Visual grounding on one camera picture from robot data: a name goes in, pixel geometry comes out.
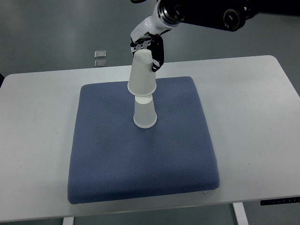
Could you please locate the metal floor plate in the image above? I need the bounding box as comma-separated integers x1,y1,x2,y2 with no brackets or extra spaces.
94,50,106,59
94,60,107,68

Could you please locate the white right table leg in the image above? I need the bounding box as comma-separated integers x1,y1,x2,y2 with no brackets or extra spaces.
232,202,249,225

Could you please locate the lower metal floor plate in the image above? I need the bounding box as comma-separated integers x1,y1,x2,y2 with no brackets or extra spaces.
94,60,107,68

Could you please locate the black table control panel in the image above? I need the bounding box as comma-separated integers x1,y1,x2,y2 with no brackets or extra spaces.
260,197,300,206

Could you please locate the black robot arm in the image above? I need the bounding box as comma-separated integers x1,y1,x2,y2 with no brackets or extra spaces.
136,0,300,34

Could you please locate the blue quilted cushion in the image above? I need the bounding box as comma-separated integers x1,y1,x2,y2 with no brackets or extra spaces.
67,76,220,204

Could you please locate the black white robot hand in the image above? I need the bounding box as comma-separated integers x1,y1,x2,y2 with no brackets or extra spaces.
130,0,178,72

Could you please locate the white paper cup on cushion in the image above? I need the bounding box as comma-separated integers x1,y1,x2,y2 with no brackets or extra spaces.
133,95,157,128

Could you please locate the white paper cup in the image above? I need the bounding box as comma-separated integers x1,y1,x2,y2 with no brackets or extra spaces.
133,95,157,128
127,49,157,97

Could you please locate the white left table leg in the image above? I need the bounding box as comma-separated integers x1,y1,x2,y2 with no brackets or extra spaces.
62,217,75,225

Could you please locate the upper metal floor plate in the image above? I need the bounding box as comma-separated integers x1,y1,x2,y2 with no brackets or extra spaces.
94,50,106,59

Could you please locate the person in dark clothing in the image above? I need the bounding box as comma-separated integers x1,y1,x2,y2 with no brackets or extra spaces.
0,74,5,87

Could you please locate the white table leg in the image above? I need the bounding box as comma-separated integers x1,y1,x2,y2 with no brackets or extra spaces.
62,217,75,225
232,202,249,225

